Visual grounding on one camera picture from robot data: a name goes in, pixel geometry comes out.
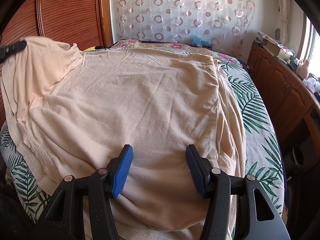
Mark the sheer circle pattern curtain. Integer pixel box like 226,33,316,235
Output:
110,0,255,56

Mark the window with wooden frame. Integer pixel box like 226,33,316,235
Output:
298,14,320,78

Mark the white tissue pack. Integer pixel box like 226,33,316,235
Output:
303,77,320,93

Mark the long wooden side cabinet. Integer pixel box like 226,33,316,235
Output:
247,42,319,155

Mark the pink plastic bottle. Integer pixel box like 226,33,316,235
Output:
297,60,310,80

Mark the yellow Pikachu plush toy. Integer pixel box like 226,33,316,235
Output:
84,46,103,51

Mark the open cardboard box on cabinet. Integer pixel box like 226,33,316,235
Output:
265,40,293,60

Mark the beige cotton t-shirt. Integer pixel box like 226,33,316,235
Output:
0,36,247,240

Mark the palm leaf print bedsheet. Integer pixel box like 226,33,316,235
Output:
0,57,286,240

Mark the floral pink quilt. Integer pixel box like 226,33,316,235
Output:
111,40,248,71

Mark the wooden slatted headboard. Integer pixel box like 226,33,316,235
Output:
0,0,113,131

